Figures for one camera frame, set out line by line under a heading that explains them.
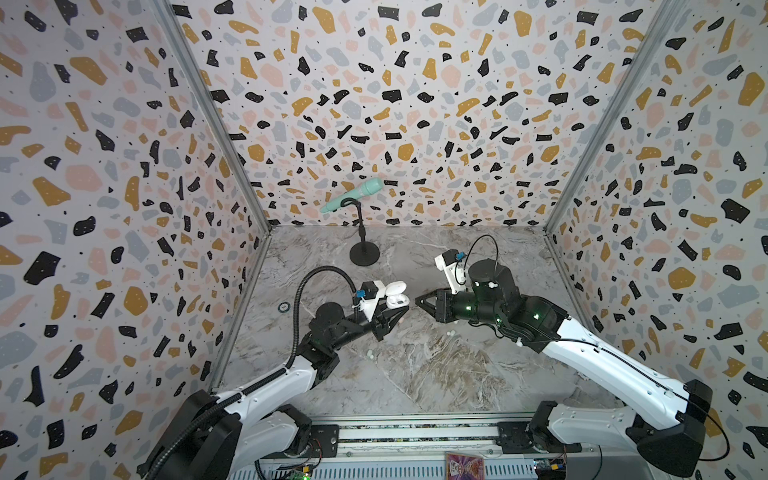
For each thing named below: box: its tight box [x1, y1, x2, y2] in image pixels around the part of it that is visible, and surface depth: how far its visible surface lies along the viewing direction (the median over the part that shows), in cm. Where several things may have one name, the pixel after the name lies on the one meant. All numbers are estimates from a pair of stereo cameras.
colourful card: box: [446, 453, 485, 480], surface depth 71 cm
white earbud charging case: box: [385, 280, 410, 309], surface depth 73 cm
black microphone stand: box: [340, 197, 380, 267], surface depth 115 cm
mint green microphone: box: [320, 177, 385, 213], surface depth 90 cm
